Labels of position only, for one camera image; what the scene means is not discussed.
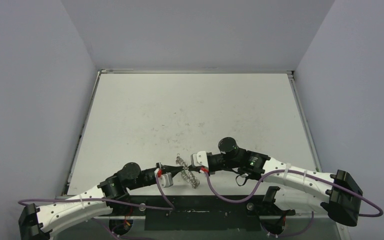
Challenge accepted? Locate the silver keyring disc with rings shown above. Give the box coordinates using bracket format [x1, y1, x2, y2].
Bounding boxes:
[175, 154, 200, 189]

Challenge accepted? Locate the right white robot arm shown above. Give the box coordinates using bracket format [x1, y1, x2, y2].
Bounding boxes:
[189, 137, 363, 227]

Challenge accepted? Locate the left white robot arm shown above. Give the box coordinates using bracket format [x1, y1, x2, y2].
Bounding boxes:
[18, 162, 184, 240]

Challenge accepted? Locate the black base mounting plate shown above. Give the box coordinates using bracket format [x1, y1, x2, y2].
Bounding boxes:
[110, 195, 296, 231]

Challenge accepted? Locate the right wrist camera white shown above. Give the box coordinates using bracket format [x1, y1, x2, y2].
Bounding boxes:
[191, 151, 209, 168]

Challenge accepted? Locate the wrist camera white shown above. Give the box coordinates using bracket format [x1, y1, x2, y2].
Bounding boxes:
[191, 151, 209, 168]
[154, 168, 174, 189]

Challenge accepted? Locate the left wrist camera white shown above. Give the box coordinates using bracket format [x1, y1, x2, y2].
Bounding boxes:
[154, 168, 174, 189]

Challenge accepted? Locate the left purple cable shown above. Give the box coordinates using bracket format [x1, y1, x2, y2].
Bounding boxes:
[17, 170, 176, 240]

